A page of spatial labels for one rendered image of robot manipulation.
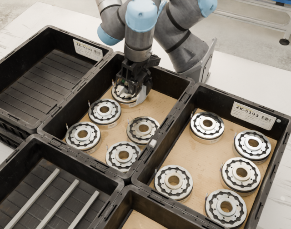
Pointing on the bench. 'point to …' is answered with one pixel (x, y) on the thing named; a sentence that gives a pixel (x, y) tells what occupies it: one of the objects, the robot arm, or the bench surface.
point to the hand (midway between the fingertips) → (135, 95)
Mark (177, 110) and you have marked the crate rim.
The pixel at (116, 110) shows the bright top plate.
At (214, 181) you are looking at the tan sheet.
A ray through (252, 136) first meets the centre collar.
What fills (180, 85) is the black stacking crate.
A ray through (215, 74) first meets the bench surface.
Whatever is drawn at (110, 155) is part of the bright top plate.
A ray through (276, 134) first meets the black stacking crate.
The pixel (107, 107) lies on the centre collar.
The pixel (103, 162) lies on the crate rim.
